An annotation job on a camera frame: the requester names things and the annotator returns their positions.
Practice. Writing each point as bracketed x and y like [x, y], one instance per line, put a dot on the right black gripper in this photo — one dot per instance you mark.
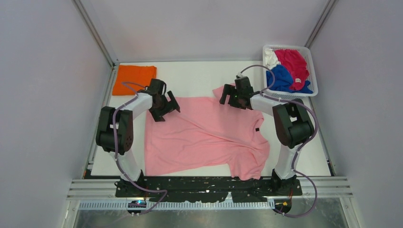
[230, 90]

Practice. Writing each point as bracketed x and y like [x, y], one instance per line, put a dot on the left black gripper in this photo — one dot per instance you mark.
[171, 106]

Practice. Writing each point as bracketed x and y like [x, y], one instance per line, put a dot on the pink t shirt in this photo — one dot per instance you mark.
[206, 133]

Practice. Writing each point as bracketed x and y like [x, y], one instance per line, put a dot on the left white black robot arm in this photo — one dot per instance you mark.
[115, 131]

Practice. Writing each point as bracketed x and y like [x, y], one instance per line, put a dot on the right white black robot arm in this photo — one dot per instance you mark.
[292, 124]

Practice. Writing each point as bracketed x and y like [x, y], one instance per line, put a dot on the folded orange t shirt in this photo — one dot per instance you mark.
[141, 75]

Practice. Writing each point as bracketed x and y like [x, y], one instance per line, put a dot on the white t shirt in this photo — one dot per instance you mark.
[270, 58]

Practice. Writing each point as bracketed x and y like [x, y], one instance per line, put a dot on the blue t shirt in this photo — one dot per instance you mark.
[283, 81]

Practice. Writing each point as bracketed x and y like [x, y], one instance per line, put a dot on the magenta t shirt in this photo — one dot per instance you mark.
[296, 65]

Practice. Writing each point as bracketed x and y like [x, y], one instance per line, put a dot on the white plastic basket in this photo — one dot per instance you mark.
[305, 52]

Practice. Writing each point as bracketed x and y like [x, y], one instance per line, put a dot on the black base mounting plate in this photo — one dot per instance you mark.
[205, 189]

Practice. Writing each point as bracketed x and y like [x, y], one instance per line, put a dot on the aluminium frame rail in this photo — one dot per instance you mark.
[93, 22]

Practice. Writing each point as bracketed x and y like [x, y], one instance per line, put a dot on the white slotted cable duct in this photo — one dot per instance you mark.
[133, 205]

